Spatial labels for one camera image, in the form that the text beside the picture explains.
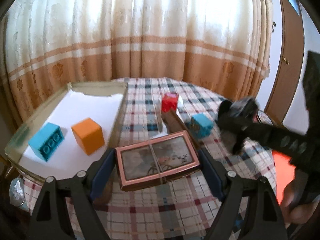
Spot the plaid tablecloth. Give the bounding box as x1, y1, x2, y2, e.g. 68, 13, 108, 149
17, 77, 295, 240

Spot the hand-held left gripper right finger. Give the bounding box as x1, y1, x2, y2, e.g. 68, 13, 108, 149
197, 148, 288, 240

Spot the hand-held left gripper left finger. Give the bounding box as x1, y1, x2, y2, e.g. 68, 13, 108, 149
30, 149, 117, 240

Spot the orange cube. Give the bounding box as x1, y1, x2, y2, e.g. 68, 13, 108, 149
71, 117, 105, 156

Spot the white paper sheet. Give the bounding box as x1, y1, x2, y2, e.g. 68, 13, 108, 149
19, 90, 124, 180

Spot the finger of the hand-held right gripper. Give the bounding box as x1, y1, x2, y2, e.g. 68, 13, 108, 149
217, 99, 253, 133
224, 130, 250, 155

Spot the red cube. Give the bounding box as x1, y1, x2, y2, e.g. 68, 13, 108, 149
161, 93, 179, 113

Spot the pink framed box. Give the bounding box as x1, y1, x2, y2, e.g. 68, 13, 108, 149
115, 130, 202, 192

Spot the orange red object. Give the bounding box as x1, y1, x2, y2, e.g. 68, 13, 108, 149
271, 151, 298, 205

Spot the metal tray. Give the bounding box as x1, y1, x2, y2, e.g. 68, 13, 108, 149
4, 81, 128, 180

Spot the small blue building block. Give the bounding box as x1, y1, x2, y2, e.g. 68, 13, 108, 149
190, 113, 212, 138

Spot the large blue studded building block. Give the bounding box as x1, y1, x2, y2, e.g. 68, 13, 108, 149
28, 122, 64, 162

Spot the person's right hand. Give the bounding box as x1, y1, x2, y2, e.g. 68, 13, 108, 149
281, 180, 320, 228

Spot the brown wooden door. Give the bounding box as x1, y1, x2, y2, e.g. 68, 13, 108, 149
264, 0, 305, 133

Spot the clear plastic bag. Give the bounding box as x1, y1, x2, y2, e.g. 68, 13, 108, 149
9, 177, 29, 209

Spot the cream and orange curtain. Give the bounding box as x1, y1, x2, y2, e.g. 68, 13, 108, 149
0, 0, 278, 128

